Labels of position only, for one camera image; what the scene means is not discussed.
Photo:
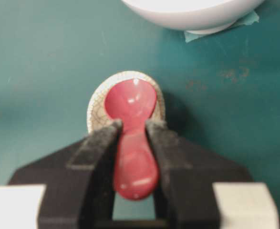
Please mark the teal tape piece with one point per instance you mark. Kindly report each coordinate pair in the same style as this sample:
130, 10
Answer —
247, 20

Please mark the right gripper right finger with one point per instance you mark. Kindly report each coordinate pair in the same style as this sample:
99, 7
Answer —
184, 195

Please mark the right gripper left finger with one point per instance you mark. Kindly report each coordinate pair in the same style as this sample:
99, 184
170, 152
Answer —
78, 179

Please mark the red plastic spoon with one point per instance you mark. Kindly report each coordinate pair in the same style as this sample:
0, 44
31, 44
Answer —
136, 171

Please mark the beige crackle spoon rest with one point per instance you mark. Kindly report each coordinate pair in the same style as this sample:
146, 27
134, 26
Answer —
96, 115

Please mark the white ceramic bowl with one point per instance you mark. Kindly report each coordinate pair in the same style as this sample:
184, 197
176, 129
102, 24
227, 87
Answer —
194, 16

